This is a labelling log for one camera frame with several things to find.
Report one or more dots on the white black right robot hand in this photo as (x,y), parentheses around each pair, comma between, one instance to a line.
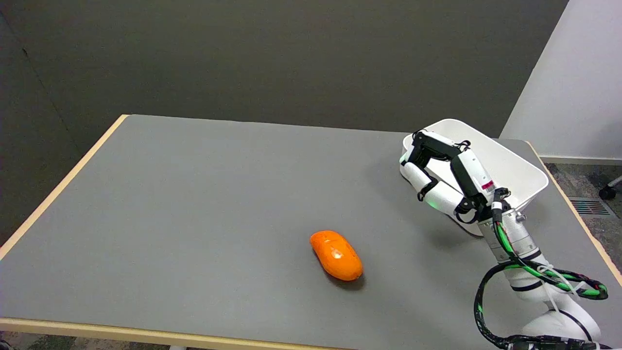
(474,175)

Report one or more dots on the orange mango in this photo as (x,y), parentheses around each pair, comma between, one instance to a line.
(336,255)

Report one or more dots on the black chair caster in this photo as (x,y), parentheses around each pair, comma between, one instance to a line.
(607,192)

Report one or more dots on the white plastic bin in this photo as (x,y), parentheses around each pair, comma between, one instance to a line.
(510,165)

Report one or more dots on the floor vent grille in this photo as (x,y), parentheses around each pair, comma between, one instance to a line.
(589,206)

